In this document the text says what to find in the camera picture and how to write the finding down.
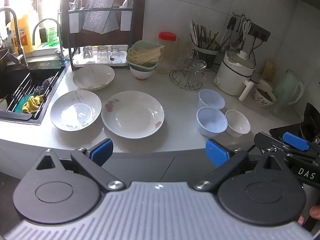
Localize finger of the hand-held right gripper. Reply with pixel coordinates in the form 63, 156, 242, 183
282, 132, 320, 154
254, 131, 294, 161

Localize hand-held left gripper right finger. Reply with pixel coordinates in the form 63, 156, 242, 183
194, 139, 292, 195

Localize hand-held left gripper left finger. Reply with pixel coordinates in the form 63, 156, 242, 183
35, 138, 126, 193

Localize pale blue plastic bowl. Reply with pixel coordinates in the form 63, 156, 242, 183
196, 107, 228, 137
198, 89, 226, 110

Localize small white bowl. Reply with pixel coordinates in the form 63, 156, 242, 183
225, 109, 251, 137

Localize white pink-flower plate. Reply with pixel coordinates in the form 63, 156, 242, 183
101, 91, 165, 139

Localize person's right hand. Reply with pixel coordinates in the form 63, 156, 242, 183
297, 204, 320, 227

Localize black gas stove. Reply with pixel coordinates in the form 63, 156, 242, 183
269, 102, 320, 145

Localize pale green pitcher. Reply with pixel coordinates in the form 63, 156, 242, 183
271, 69, 305, 117

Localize grey base cabinet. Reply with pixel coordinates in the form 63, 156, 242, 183
0, 137, 253, 188

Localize yellow packet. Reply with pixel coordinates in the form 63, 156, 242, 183
262, 60, 277, 80

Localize white electric cooker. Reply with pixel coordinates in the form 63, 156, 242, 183
213, 50, 257, 102

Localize yellow cloth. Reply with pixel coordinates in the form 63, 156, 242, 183
22, 95, 45, 114

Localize upturned clear glass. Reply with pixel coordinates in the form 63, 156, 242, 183
189, 60, 208, 87

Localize steel wool scrubber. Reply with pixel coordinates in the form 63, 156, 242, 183
34, 78, 54, 96

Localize white bowl with red foot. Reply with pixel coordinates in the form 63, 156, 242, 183
129, 65, 155, 81

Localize white drip tray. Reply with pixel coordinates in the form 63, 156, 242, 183
74, 51, 128, 67

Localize green cloth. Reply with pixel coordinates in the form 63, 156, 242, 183
14, 96, 33, 113

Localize black sink drain rack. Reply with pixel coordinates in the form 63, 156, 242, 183
6, 70, 60, 119

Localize green and white chopstick holder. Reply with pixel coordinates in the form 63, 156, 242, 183
192, 42, 220, 69

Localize dried noodles bundle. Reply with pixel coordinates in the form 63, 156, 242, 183
128, 45, 165, 65

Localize black power strip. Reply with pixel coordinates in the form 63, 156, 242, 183
246, 22, 271, 42

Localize black kitchen sink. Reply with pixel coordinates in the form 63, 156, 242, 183
0, 65, 67, 126

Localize green strainer basket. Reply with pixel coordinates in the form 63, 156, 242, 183
126, 40, 164, 72

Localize red-lidded clear jar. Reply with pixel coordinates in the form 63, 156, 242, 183
157, 32, 178, 74

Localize utensil holder with chopsticks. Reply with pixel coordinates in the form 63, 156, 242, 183
189, 20, 220, 52

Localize thin curved steel faucet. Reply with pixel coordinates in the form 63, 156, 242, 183
32, 18, 66, 64

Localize black hanging utensil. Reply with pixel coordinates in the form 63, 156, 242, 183
220, 16, 237, 47

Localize green bottle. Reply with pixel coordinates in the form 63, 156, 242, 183
46, 21, 60, 47

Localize white utensil caddy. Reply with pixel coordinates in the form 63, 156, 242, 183
69, 12, 80, 34
120, 11, 132, 32

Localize embossed silver board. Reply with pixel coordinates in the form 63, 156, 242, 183
82, 0, 119, 35

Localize brown wooden cutting board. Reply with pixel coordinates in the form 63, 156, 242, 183
62, 0, 146, 49

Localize black metal dish rack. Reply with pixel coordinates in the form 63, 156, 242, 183
67, 0, 137, 72

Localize yellow oil jug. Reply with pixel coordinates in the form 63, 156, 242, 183
10, 10, 42, 53

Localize large steel faucet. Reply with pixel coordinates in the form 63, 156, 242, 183
0, 7, 28, 67

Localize wire cup rack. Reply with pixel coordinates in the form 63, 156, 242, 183
169, 52, 208, 90

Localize white-handled scissors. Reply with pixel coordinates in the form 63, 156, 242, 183
240, 20, 252, 45

